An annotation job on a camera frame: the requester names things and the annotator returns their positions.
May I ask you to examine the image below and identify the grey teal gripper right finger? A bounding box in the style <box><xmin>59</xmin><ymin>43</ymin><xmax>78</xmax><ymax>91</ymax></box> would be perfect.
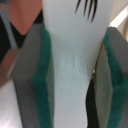
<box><xmin>94</xmin><ymin>27</ymin><xmax>128</xmax><ymax>128</ymax></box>

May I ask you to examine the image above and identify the grey teal gripper left finger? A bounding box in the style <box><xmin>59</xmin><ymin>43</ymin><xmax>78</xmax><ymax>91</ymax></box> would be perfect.
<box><xmin>10</xmin><ymin>24</ymin><xmax>54</xmax><ymax>128</ymax></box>

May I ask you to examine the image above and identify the white toy fish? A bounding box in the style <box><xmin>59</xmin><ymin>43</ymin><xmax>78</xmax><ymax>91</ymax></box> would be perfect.
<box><xmin>42</xmin><ymin>0</ymin><xmax>114</xmax><ymax>128</ymax></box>

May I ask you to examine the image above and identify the grey saucepan with handle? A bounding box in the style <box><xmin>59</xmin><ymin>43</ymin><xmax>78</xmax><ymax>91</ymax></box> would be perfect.
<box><xmin>0</xmin><ymin>0</ymin><xmax>18</xmax><ymax>49</ymax></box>

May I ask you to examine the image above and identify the pink stove board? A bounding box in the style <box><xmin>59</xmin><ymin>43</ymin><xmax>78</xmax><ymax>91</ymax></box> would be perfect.
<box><xmin>6</xmin><ymin>0</ymin><xmax>44</xmax><ymax>36</ymax></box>

